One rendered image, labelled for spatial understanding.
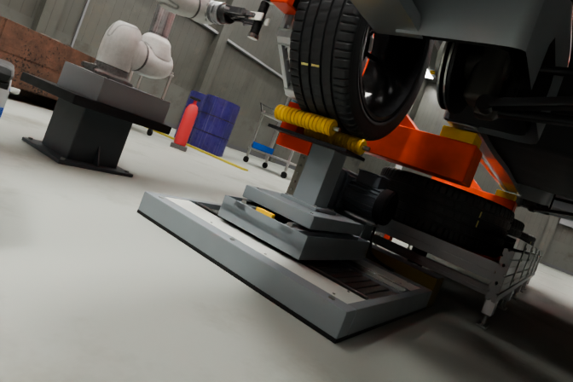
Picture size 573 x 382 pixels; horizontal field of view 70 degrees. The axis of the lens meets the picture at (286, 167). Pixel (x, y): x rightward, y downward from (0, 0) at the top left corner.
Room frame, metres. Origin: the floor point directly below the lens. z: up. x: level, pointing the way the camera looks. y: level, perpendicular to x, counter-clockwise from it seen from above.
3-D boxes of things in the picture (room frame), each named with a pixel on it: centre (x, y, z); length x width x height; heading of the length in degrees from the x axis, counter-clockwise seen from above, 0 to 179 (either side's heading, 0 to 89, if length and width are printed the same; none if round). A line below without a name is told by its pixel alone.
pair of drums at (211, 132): (6.60, 1.46, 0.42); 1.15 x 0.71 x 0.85; 53
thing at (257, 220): (1.51, -0.13, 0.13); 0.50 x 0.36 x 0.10; 145
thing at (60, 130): (1.95, 0.94, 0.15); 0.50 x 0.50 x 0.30; 56
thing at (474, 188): (3.44, -1.62, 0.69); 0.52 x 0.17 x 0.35; 55
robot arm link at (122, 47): (1.95, 0.94, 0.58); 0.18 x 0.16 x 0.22; 153
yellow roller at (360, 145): (1.51, -0.13, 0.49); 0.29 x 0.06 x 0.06; 55
